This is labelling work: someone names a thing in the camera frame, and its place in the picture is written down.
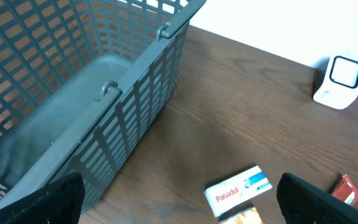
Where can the white blue Panadol box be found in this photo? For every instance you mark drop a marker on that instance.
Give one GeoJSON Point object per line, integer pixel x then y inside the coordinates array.
{"type": "Point", "coordinates": [237, 189]}

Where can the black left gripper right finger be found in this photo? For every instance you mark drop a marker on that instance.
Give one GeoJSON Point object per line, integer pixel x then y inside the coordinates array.
{"type": "Point", "coordinates": [302, 202]}

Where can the grey plastic basket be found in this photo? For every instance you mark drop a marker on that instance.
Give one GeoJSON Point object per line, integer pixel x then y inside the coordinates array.
{"type": "Point", "coordinates": [80, 83]}

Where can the orange small box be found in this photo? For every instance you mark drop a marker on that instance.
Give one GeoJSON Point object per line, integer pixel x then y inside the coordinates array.
{"type": "Point", "coordinates": [247, 216]}

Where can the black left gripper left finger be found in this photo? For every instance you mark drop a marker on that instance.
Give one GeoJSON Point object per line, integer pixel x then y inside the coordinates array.
{"type": "Point", "coordinates": [57, 203]}

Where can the orange Top chocolate bar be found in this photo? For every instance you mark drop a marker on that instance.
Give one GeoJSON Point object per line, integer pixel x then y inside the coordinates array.
{"type": "Point", "coordinates": [346, 191]}

